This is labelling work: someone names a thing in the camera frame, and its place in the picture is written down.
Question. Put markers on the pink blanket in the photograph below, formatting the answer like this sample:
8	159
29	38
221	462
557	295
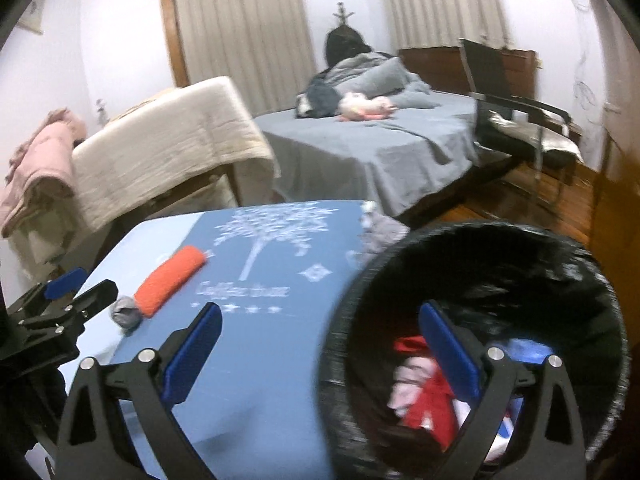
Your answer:
40	160

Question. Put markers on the wooden headboard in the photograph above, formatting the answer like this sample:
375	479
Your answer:
430	67

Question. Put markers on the small grey wad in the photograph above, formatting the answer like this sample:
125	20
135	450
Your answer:
126	315

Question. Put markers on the black lined waste bin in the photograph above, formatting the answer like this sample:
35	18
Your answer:
525	270

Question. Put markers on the white wall socket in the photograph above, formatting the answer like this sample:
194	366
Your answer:
611	109

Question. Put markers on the bed with grey sheet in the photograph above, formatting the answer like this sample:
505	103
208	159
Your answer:
380	160

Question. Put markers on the red plastic bag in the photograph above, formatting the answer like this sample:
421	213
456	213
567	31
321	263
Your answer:
435	410

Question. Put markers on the black coat stand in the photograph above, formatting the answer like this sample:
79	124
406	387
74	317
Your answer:
342	47

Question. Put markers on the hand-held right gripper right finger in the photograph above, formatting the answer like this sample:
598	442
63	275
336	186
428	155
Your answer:
450	355

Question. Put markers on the grey crumpled cloth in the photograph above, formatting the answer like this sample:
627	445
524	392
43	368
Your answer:
385	232

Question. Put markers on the framed wall picture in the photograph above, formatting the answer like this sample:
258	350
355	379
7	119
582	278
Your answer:
35	12

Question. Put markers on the wooden wardrobe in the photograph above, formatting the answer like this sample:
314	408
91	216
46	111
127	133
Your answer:
620	200

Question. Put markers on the beige covered sofa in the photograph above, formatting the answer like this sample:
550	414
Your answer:
160	145

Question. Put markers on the pink plush toy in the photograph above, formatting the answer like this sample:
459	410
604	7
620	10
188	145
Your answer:
360	107

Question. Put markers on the grey duvet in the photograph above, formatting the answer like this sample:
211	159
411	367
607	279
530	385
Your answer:
380	77

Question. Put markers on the narrow beige curtain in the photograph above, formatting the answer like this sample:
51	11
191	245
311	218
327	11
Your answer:
440	5

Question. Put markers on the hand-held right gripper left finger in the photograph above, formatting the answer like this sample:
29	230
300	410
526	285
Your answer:
192	355

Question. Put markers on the orange rolled towel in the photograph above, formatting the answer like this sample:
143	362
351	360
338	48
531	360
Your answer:
170	280

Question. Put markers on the small white figurine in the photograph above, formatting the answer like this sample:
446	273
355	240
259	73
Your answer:
102	110

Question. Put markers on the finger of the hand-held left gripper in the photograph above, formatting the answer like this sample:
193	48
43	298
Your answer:
65	283
95	300

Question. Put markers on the black metal armchair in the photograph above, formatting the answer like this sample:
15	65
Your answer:
480	67

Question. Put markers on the wide beige curtain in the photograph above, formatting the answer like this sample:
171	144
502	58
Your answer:
240	40

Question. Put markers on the blue printed tablecloth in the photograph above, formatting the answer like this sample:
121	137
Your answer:
280	340

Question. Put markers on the silver seat cushion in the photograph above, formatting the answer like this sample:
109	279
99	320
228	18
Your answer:
525	135

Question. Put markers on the dark folded clothes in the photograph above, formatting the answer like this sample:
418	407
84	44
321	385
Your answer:
320	100

